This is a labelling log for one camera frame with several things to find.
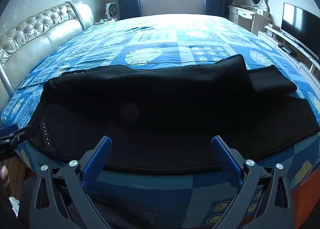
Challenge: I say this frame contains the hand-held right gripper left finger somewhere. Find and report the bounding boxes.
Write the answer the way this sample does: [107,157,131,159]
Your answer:
[21,136,113,229]

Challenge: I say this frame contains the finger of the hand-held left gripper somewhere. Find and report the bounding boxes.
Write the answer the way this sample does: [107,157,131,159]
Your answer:
[0,124,32,145]

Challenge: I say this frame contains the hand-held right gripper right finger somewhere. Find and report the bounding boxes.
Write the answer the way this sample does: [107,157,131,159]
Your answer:
[211,136,295,229]

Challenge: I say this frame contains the black pants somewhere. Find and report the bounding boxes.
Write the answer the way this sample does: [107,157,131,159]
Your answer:
[26,54,320,172]

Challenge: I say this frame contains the person's left hand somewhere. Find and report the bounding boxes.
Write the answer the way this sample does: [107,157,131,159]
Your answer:
[0,164,12,197]

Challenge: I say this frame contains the beige tufted headboard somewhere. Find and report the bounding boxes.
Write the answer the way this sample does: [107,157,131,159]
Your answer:
[0,0,94,112]

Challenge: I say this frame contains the blue patterned bedsheet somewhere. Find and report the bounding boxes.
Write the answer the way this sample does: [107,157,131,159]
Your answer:
[0,14,320,229]

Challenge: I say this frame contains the white television stand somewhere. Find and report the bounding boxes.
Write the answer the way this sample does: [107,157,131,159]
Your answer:
[257,25,320,82]

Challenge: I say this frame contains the white power strip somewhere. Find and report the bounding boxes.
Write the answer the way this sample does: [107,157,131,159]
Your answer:
[94,18,117,25]

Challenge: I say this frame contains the white dresser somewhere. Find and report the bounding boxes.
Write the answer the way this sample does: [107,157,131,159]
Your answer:
[229,5,272,35]

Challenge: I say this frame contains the white fan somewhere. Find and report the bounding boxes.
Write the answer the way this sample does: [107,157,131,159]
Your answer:
[105,2,120,20]

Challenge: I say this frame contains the black television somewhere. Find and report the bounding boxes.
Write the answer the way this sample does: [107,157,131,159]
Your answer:
[280,2,320,60]

